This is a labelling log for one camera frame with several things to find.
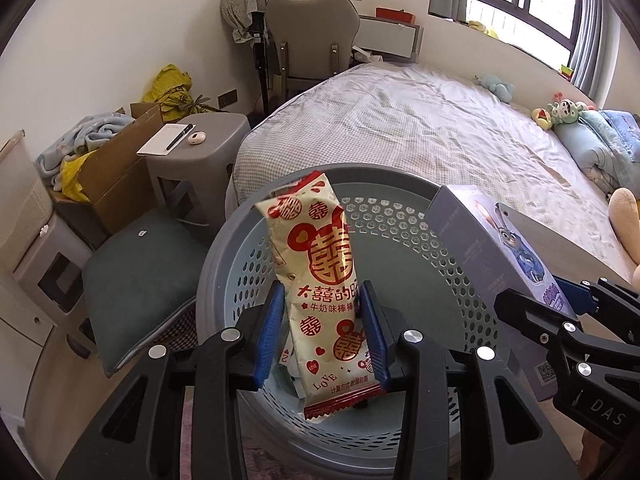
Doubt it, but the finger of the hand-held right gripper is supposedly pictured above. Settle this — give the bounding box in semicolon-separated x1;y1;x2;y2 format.
554;276;640;312
494;289;587;362

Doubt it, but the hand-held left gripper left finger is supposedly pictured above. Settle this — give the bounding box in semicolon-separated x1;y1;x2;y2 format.
56;280;287;480

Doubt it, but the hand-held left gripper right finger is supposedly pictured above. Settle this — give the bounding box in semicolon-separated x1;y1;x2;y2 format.
359;280;581;480

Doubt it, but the blue grey plastic basket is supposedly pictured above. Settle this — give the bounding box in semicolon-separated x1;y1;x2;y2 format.
196;167;503;480

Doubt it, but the cream red snack packet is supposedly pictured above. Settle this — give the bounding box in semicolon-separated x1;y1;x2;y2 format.
255;171;382;420

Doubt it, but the purple carton box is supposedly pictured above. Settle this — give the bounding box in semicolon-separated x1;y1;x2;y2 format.
424;184;581;401

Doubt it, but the large beige teddy bear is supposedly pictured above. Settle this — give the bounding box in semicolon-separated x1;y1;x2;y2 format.
607;187;640;286

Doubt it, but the purple fluffy cloth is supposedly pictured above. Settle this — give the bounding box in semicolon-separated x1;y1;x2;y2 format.
180;395;251;480

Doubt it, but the dark green seat cushion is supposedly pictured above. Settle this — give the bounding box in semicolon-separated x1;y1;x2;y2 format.
81;207;221;378

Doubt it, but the rolled blue quilt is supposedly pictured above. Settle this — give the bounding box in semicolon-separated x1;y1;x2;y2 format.
554;110;640;196

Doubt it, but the green white plush toy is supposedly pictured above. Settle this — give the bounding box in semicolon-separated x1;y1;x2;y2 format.
545;100;598;128

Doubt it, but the grey plastic stool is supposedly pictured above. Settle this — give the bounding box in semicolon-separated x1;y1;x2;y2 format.
146;112;251;226

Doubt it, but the bed with checkered sheet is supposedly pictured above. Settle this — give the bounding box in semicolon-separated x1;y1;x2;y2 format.
227;62;640;281

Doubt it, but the black pen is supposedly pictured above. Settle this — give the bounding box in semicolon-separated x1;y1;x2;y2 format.
166;124;194;151

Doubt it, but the brown cardboard box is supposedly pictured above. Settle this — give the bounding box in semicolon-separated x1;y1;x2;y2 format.
52;102;166;248

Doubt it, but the light blue plush toy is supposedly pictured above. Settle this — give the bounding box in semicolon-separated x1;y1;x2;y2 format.
475;74;516;103

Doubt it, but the white notebook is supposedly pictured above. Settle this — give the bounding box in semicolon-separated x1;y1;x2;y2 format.
136;122;193;157

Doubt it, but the white drawer cabinet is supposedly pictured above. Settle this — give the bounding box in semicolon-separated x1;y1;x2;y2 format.
0;130;96;361

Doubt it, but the yellow cloth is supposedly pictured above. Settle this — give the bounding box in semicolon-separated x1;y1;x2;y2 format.
61;152;98;203

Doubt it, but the yellow cloth bag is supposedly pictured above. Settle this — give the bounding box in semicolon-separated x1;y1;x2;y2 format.
141;64;216;118

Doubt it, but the light blue blanket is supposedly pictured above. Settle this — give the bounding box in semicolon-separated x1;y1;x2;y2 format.
36;112;136;191

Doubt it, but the black stand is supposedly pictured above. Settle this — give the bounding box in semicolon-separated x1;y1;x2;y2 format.
252;10;273;116

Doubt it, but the yellow plush on windowsill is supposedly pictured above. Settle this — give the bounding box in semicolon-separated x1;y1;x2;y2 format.
467;19;501;41

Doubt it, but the grey white desk unit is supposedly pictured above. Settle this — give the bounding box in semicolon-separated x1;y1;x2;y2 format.
357;14;426;63

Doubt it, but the grey chair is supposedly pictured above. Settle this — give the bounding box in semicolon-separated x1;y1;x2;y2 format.
264;0;362;106

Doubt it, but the red box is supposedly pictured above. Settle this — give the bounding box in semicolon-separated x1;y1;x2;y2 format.
375;6;417;25

